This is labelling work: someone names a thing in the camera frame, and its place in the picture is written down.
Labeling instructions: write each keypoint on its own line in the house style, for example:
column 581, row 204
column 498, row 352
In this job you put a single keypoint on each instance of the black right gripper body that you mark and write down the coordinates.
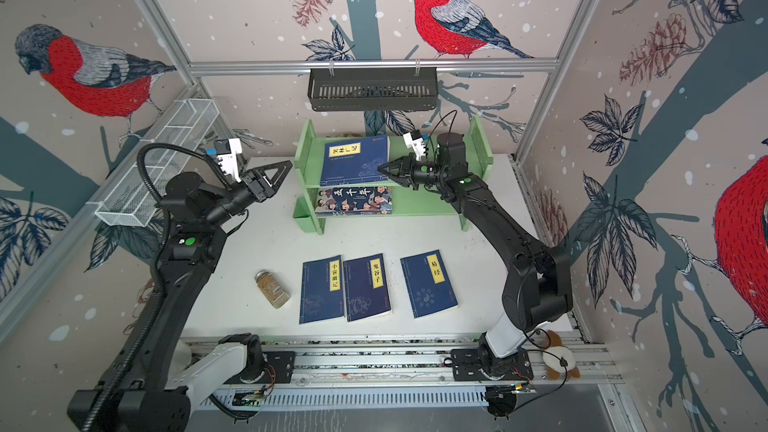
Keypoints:
column 424, row 174

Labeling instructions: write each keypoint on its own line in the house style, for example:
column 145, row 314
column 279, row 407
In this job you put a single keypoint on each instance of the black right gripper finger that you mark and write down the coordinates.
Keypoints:
column 397, row 176
column 404, row 163

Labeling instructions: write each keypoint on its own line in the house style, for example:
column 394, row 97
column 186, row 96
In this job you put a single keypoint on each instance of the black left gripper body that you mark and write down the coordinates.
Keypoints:
column 260, row 194

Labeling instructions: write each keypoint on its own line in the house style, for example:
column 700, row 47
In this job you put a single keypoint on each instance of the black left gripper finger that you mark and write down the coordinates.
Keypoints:
column 272, row 169
column 274, row 183

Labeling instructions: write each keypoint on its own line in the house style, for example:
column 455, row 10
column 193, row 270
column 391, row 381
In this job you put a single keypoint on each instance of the blue book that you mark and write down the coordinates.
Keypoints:
column 365, row 288
column 354, row 161
column 428, row 284
column 322, row 296

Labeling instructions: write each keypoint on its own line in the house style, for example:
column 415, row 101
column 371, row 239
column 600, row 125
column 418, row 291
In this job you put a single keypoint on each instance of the colourful illustrated large book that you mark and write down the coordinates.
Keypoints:
column 353, row 201

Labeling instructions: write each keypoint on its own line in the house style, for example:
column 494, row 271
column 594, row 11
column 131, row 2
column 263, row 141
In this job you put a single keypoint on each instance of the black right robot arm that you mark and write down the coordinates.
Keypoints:
column 538, row 286

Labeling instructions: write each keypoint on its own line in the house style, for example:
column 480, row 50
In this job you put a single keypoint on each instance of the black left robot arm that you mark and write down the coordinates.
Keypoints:
column 138, row 391

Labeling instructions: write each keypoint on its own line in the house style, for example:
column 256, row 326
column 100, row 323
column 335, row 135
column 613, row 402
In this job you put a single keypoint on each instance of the green plastic hanging bin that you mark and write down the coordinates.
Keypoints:
column 306, row 221

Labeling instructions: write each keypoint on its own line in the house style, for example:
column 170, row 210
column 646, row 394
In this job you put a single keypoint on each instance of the black hanging basket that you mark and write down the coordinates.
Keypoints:
column 373, row 89

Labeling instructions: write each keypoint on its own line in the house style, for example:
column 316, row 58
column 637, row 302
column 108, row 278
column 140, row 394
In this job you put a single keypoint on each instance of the spice jar brown contents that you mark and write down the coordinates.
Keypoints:
column 271, row 288

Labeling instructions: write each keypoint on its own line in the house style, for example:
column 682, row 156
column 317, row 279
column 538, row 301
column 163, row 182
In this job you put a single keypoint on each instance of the plush toy brown white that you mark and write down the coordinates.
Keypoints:
column 559, row 361

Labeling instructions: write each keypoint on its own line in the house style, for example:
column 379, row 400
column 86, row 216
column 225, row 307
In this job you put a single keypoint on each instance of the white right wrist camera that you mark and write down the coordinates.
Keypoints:
column 417, row 143

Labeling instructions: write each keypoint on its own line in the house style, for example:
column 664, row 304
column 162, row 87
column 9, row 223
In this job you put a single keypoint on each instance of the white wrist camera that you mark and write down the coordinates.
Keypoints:
column 417, row 143
column 225, row 153

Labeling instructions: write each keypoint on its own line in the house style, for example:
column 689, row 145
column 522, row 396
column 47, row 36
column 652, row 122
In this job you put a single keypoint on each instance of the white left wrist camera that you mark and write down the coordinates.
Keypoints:
column 225, row 153

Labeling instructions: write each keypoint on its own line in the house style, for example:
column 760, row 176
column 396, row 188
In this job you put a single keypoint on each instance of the white wire mesh basket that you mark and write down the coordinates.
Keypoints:
column 128, row 202

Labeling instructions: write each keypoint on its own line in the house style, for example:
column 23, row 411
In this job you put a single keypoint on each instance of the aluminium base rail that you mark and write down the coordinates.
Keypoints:
column 384, row 372

